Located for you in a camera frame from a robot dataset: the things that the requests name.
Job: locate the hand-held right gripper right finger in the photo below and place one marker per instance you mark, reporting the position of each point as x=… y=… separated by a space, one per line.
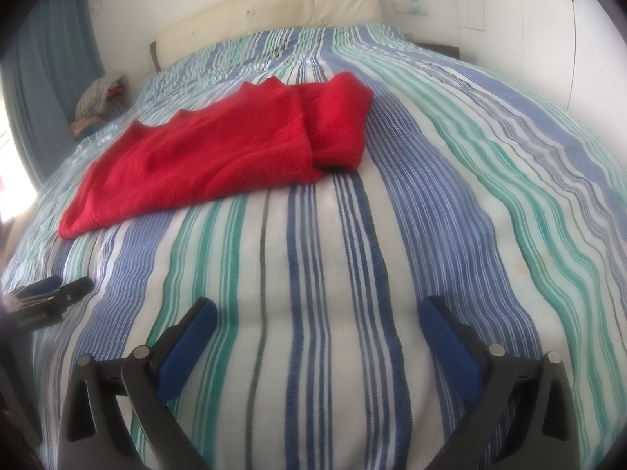
x=450 y=347

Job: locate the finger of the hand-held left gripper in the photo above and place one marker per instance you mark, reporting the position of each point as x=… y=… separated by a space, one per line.
x=45 y=285
x=73 y=289

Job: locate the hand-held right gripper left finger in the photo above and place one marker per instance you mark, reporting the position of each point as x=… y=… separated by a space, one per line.
x=183 y=347

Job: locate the red sweater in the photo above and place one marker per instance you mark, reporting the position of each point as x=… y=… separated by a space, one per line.
x=196 y=156

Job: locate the pile of clothes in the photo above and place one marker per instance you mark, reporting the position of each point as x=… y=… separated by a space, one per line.
x=98 y=103

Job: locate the striped blanket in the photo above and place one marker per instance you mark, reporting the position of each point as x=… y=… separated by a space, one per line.
x=343 y=254

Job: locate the blue curtain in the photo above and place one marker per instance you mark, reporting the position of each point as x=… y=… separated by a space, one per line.
x=49 y=73

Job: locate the dark wooden nightstand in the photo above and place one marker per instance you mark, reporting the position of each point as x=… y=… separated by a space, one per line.
x=438 y=48

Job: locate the white wardrobe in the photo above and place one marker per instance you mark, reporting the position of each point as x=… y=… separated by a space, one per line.
x=539 y=19

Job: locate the cream padded headboard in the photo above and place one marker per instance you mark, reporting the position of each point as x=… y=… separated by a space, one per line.
x=274 y=14

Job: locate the small blue plug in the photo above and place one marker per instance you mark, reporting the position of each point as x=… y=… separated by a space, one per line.
x=414 y=2

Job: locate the white wall socket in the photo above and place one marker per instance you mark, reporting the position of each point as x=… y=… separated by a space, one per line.
x=399 y=7

